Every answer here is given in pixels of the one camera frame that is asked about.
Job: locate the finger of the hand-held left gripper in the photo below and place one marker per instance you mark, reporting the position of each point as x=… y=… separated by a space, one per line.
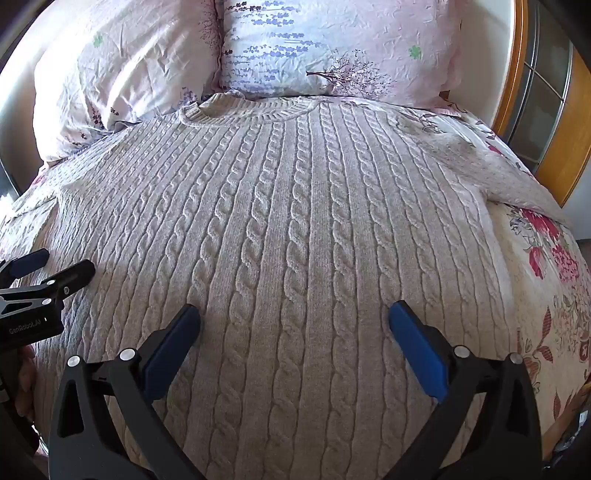
x=69 y=277
x=27 y=263

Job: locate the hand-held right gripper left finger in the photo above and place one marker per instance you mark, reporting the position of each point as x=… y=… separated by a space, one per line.
x=171 y=344

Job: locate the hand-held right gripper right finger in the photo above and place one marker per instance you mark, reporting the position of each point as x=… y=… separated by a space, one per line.
x=418 y=344

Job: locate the person's left hand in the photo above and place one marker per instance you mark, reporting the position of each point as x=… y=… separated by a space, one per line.
x=25 y=383

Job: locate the floral bed sheet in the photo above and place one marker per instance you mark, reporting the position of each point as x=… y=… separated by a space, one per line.
x=545 y=286

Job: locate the pink floral pillow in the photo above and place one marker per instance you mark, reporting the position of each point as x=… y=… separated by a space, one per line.
x=124 y=69
x=337 y=46

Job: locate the wooden glass-door cabinet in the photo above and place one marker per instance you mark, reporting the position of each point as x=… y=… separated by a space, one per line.
x=554 y=92

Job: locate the wooden headboard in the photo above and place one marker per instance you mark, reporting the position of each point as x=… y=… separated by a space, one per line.
x=510 y=64

